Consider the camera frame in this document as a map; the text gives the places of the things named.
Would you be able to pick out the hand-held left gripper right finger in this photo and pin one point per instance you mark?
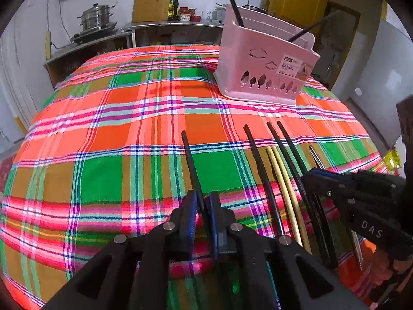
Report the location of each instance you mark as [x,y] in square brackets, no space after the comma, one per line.
[214,222]

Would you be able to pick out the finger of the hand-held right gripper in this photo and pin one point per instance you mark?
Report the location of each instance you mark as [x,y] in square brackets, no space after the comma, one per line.
[371,182]
[319,182]

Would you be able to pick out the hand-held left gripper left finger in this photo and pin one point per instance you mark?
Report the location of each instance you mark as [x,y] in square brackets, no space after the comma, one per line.
[191,214]

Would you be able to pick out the metal chopstick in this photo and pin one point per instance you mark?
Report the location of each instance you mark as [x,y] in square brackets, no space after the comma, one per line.
[315,156]

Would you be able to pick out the wooden chopstick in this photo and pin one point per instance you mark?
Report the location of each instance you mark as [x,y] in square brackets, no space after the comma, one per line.
[276,171]
[283,171]

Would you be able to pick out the black chopstick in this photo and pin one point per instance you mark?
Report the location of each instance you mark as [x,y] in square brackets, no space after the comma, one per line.
[309,29]
[258,161]
[283,148]
[190,158]
[292,145]
[230,0]

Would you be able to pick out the pink plastic basket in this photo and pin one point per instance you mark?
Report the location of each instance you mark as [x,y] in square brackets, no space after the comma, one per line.
[258,71]

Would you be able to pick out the yellow packet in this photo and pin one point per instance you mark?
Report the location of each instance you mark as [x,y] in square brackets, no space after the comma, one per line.
[392,161]

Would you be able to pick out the plaid tablecloth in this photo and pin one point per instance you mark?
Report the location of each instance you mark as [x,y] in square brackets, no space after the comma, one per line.
[113,168]

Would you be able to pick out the steel counter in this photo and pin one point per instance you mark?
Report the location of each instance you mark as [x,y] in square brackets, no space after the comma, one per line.
[167,25]

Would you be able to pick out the white rice cooker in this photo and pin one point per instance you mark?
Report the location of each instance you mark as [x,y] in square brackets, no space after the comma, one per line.
[220,14]

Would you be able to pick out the low steel stand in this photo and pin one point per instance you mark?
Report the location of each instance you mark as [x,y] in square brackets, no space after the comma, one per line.
[74,58]

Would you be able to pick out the clear glass cup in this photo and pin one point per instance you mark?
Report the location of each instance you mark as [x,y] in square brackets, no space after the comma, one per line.
[209,16]

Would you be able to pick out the black gas stove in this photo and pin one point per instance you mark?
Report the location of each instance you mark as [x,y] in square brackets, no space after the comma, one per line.
[87,37]

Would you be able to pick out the dark glass bottle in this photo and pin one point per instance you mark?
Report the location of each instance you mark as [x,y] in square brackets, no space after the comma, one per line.
[170,9]
[176,8]

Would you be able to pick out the wooden cutting board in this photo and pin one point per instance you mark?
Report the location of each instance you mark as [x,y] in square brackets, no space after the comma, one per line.
[151,3]

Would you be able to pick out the steel steamer pot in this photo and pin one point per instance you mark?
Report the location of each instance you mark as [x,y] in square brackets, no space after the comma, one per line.
[96,17]

